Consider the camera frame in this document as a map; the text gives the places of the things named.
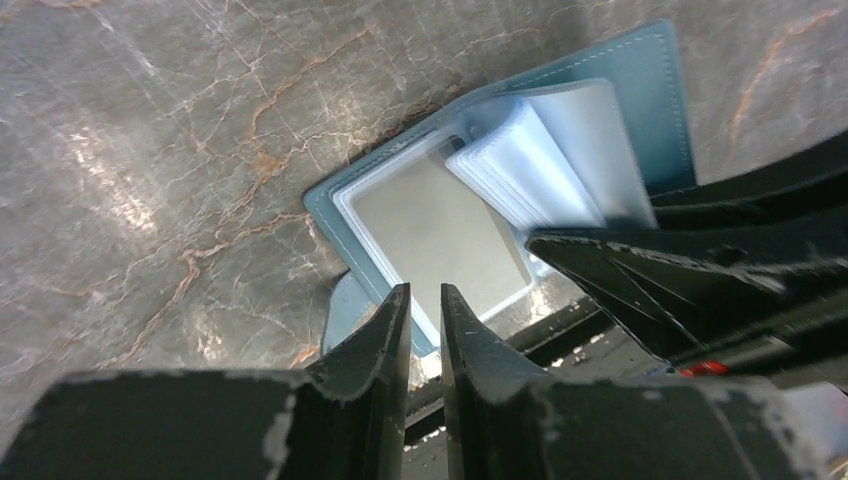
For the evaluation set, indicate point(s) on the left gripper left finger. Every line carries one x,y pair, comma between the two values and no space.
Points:
343,417

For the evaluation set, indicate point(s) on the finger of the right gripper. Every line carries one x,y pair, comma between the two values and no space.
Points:
751,298
807,182

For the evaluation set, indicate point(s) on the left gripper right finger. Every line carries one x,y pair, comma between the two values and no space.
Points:
508,418

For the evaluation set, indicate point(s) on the blue leather card holder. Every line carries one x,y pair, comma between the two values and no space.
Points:
583,141

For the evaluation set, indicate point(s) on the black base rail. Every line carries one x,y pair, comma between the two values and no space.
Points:
578,341

